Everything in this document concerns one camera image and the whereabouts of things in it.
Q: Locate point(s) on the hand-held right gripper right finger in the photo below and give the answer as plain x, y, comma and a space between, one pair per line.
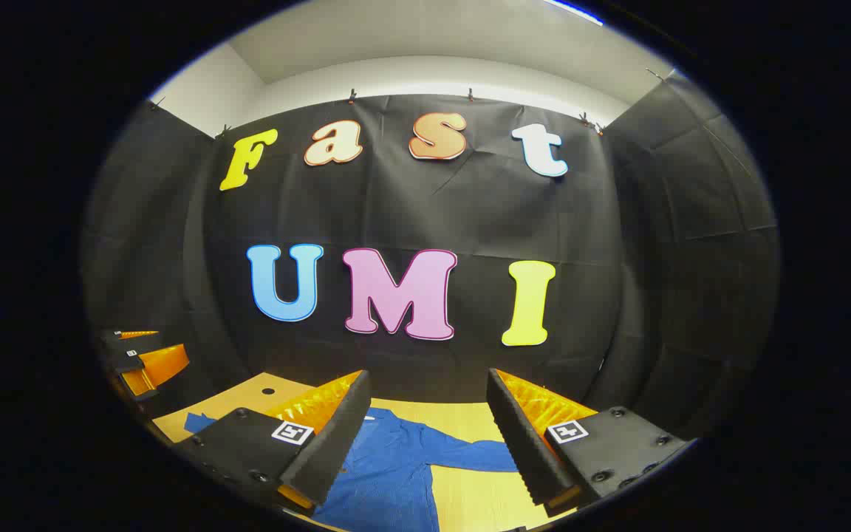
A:
518, 436

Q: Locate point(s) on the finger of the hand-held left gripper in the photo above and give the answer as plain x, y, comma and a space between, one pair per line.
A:
163, 366
117, 341

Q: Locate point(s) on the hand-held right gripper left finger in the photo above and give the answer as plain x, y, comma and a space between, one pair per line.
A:
340, 436

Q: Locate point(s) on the blue ribbed shirt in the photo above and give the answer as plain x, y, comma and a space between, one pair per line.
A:
396, 473

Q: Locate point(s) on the black backdrop cloth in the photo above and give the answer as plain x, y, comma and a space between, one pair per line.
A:
425, 214

